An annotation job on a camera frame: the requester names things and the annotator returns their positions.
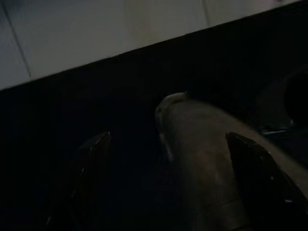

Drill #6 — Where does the pale cylindrical bottle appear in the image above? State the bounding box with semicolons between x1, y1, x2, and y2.
155;92;308;231

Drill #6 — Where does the black floor mat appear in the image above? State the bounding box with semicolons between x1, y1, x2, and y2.
0;0;308;231

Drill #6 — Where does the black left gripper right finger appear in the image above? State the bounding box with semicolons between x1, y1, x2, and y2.
225;131;308;231

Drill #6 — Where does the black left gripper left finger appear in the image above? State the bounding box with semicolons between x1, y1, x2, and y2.
45;131;112;231

